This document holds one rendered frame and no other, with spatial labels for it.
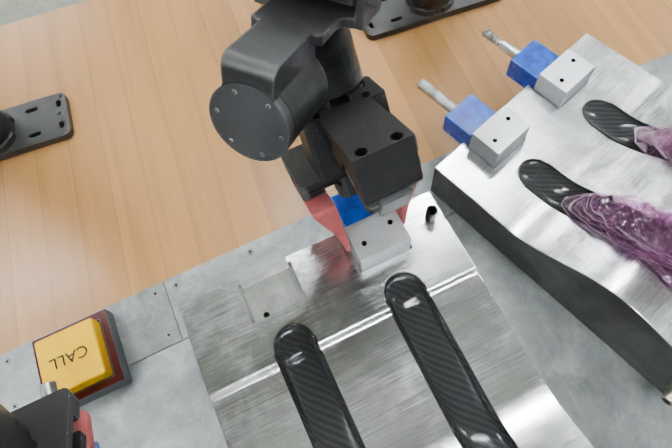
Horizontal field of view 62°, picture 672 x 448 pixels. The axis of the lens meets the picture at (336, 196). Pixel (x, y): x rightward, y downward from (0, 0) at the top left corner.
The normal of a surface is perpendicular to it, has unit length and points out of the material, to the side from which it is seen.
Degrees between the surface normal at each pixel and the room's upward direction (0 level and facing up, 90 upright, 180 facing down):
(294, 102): 57
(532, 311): 0
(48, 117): 0
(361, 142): 29
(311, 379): 3
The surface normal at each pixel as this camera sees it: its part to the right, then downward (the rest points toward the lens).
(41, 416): -0.25, -0.76
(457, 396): -0.01, -0.42
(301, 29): 0.07, -0.71
